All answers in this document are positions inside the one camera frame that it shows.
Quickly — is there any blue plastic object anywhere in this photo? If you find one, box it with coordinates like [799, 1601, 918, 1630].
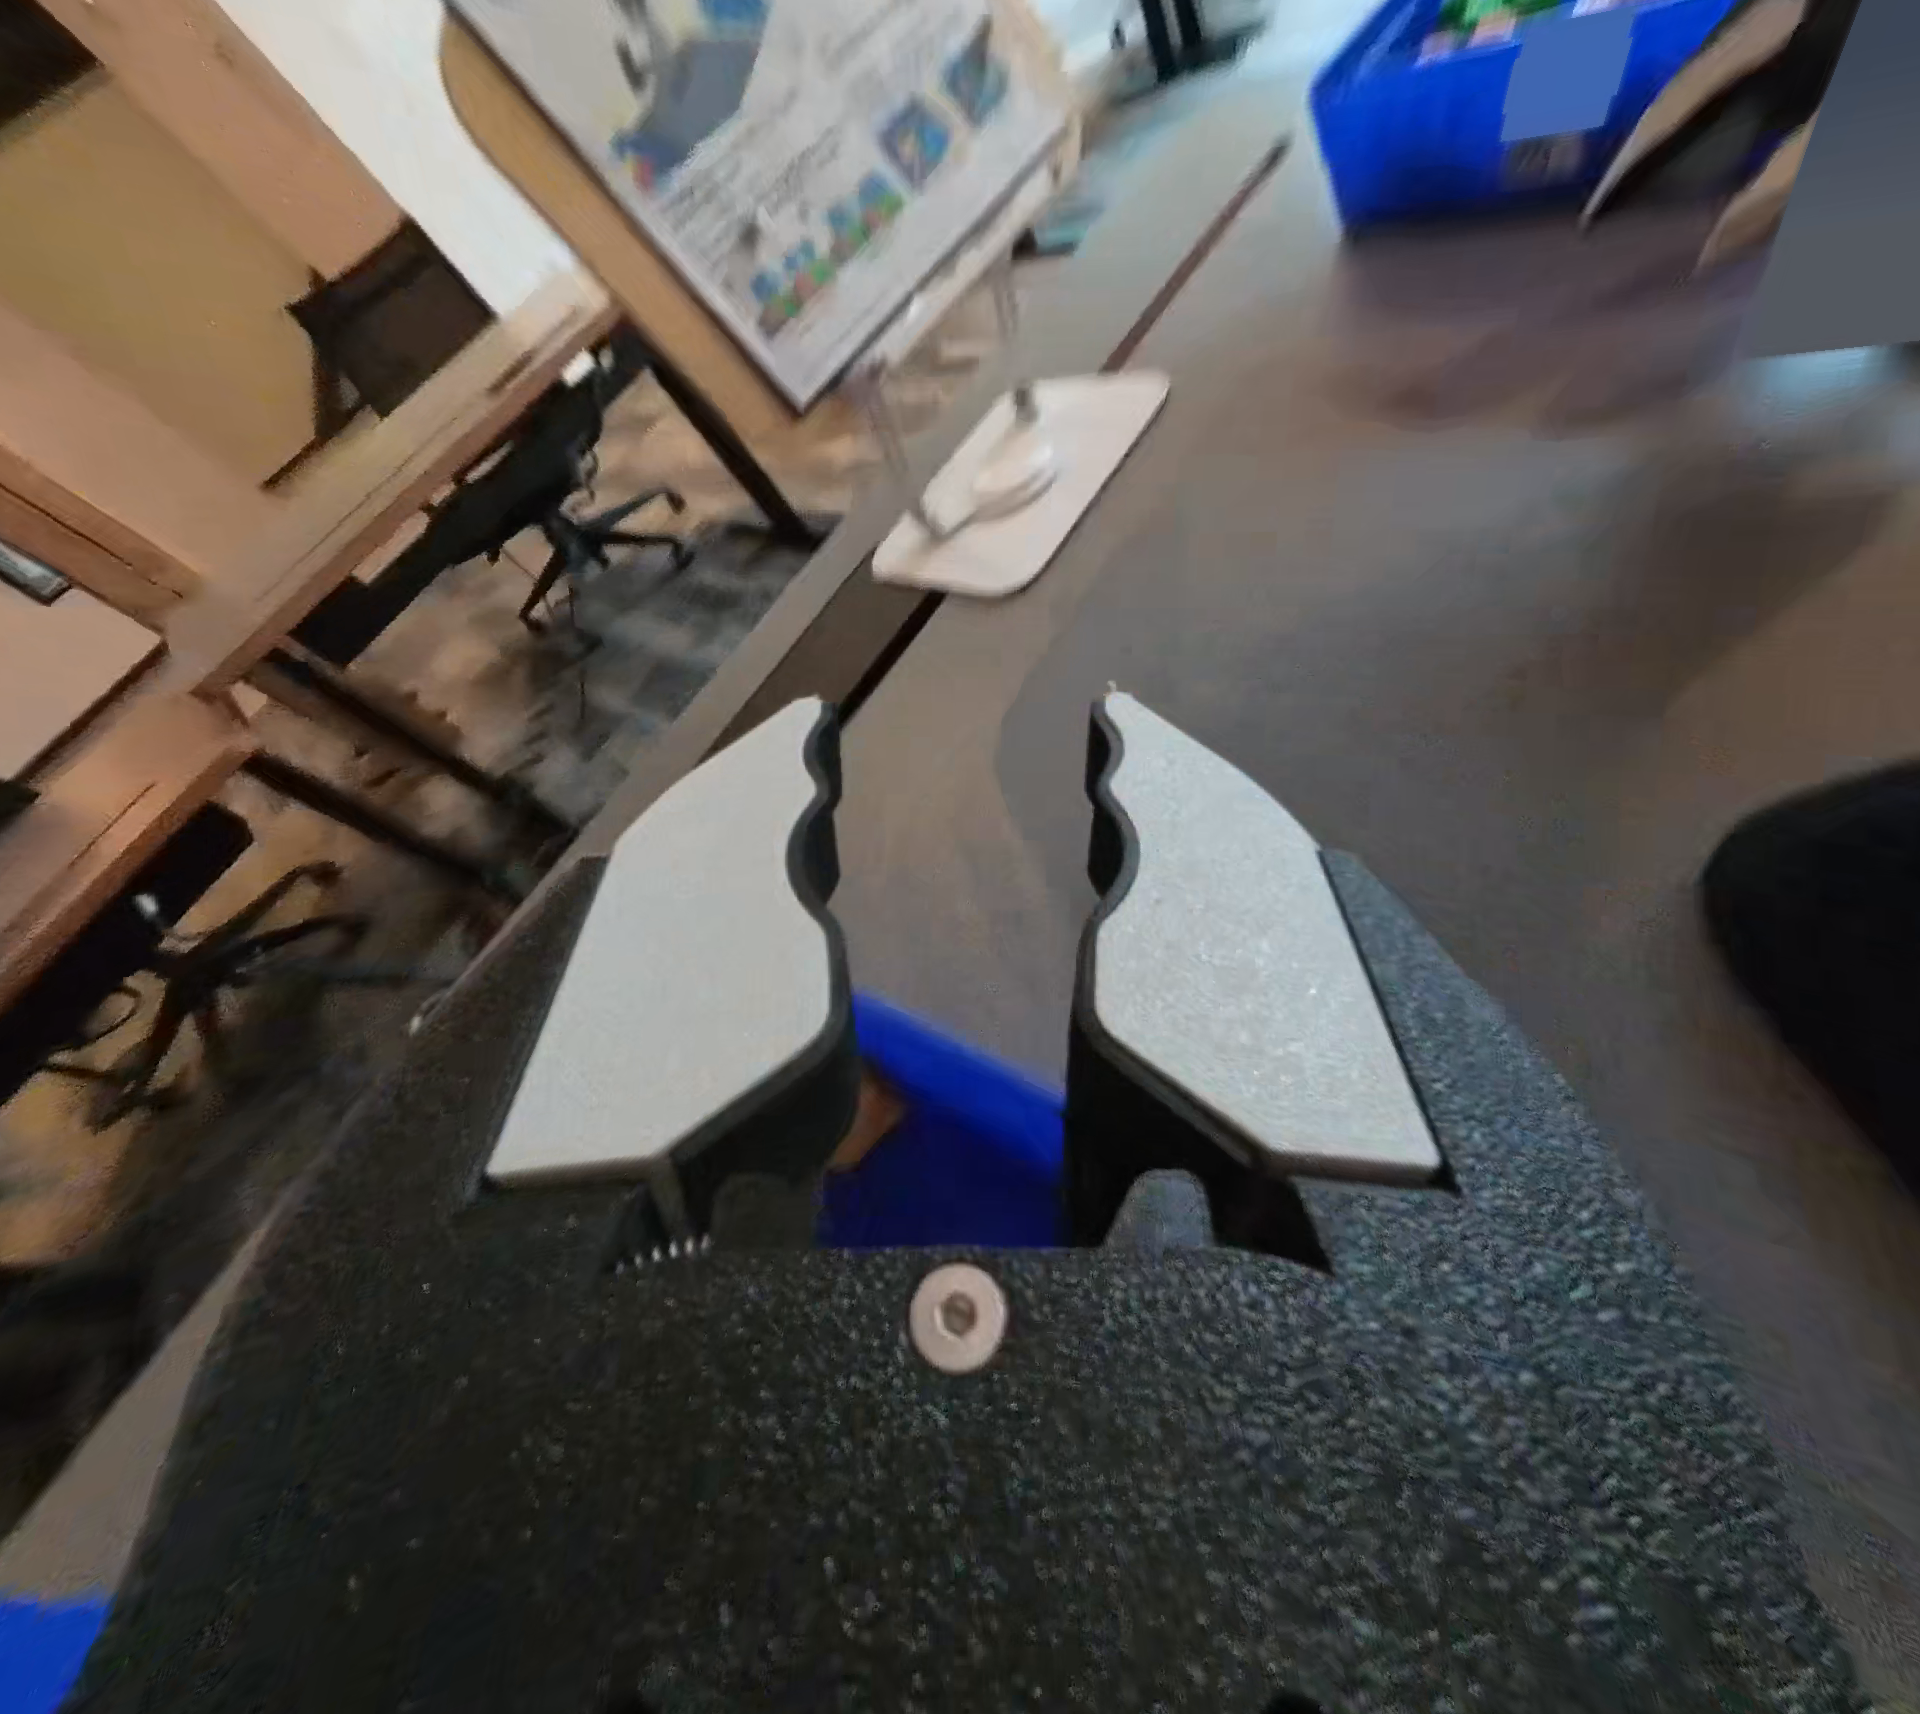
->
[0, 993, 1074, 1714]

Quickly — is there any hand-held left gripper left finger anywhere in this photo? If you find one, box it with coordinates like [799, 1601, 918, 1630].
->
[481, 693, 866, 1194]

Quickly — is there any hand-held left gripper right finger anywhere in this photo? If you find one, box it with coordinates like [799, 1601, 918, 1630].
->
[1066, 687, 1449, 1187]

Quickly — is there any black office chair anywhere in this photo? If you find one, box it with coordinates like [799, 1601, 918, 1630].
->
[301, 229, 692, 635]

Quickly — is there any wooden table frame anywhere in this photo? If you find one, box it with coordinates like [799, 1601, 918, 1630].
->
[0, 0, 633, 995]

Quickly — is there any black perforated rubber pad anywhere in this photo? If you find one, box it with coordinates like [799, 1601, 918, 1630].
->
[1703, 760, 1920, 1182]

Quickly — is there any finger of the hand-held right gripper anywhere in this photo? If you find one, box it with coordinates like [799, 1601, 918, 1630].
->
[1696, 111, 1825, 276]
[1584, 0, 1833, 216]

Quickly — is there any blue plastic bin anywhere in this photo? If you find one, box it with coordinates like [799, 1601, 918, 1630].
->
[1307, 0, 1920, 231]

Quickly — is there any printed instruction sheet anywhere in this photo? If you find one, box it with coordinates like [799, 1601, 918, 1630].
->
[271, 0, 1053, 412]

